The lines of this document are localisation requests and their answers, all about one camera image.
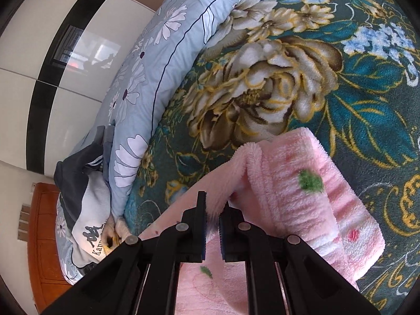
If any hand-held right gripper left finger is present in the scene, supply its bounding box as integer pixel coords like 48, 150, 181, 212
41, 190, 207, 315

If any cream fluffy cloth piece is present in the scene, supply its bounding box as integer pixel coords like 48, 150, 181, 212
100, 217, 130, 253

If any pink fleece garment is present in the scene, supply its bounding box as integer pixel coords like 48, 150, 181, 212
139, 128, 386, 315

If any light blue daisy quilt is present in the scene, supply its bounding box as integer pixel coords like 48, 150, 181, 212
54, 0, 266, 286

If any navy and grey sweatshirt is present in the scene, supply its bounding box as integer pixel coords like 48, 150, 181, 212
53, 126, 114, 270

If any white wardrobe with black stripe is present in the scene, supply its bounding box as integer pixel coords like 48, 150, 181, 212
0, 0, 158, 176

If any orange wooden headboard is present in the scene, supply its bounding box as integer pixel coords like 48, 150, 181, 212
16, 182, 73, 284

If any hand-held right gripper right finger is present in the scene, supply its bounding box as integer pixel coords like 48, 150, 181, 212
218, 202, 383, 315

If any teal floral blanket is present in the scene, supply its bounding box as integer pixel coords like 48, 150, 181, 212
123, 0, 420, 315

